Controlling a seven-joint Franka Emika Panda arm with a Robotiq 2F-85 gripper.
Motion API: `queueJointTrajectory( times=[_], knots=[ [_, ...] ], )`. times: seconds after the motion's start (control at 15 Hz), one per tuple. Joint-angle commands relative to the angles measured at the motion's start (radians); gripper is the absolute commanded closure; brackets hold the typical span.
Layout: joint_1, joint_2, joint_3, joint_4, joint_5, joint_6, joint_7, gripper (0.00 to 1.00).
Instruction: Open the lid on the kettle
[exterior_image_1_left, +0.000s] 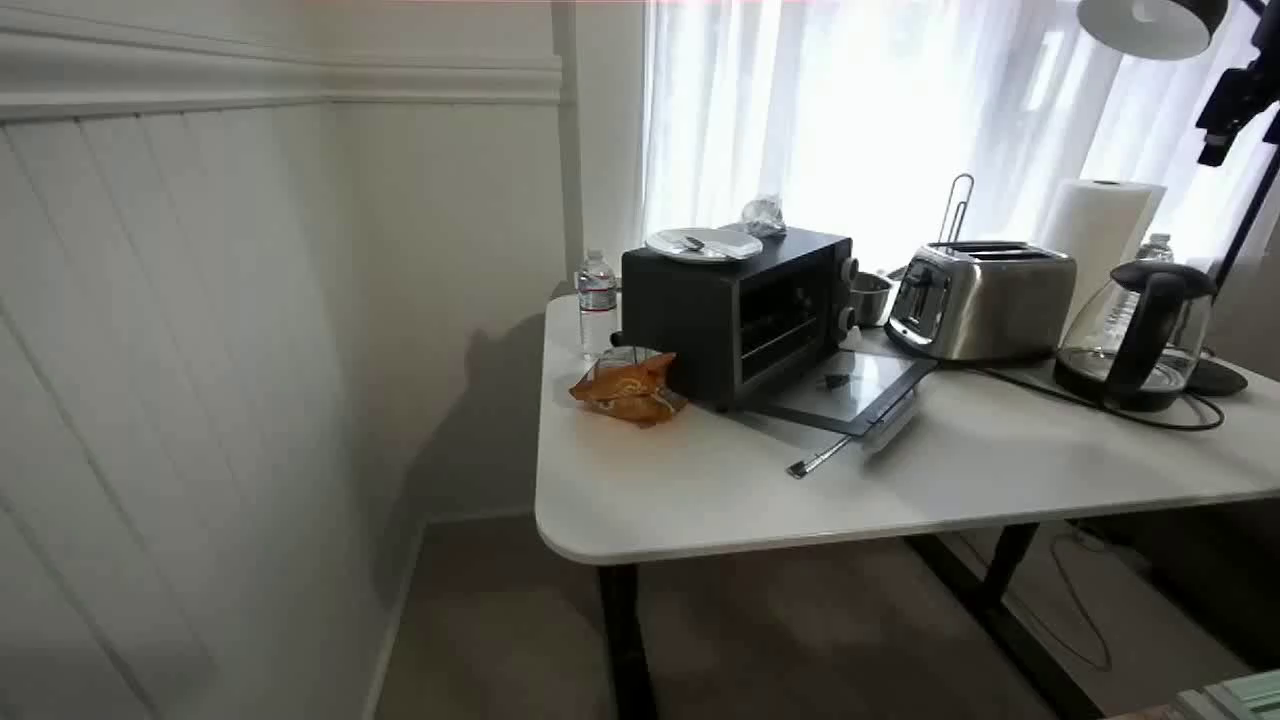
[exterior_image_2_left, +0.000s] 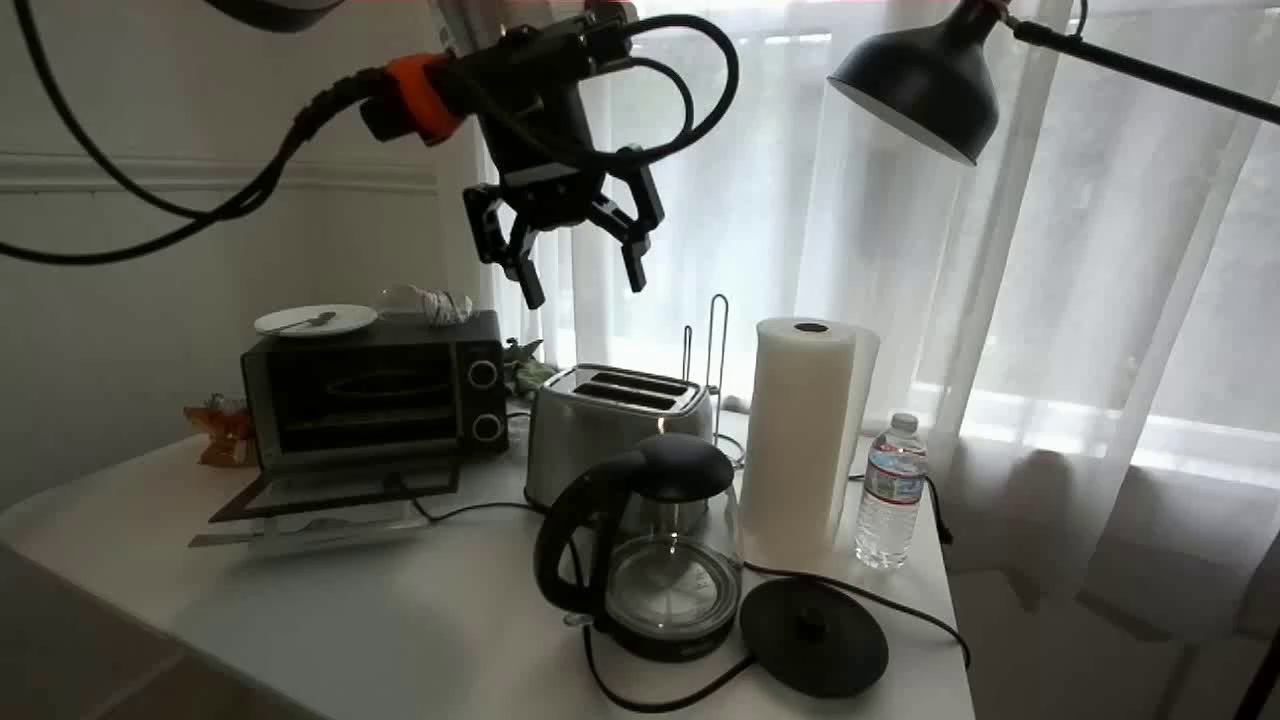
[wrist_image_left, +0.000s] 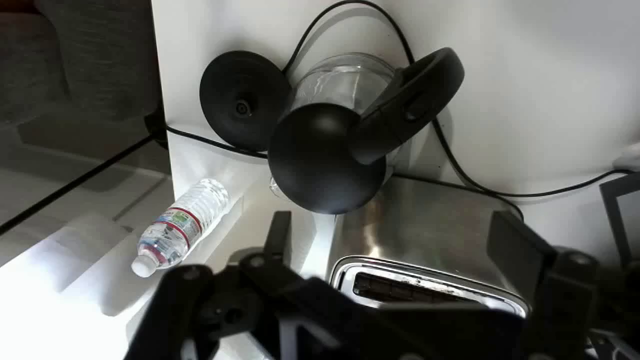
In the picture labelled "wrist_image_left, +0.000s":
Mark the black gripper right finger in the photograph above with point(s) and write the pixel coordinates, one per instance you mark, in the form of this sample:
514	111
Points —
561	301

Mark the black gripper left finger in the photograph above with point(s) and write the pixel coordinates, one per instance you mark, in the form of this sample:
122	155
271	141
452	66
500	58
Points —
200	306

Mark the glass kettle with black lid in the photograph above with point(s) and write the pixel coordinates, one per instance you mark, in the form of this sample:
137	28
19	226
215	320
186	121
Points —
320	161

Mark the black round kettle base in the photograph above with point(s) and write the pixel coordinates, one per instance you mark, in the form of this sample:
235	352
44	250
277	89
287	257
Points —
241	100

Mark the clear plastic water bottle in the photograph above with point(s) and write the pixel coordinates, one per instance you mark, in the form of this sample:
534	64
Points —
177	230

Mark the stainless steel toaster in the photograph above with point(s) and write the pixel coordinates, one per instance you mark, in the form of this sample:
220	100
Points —
412	226

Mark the grey upholstered couch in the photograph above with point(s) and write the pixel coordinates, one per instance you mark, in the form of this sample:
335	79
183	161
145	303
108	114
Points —
80	60

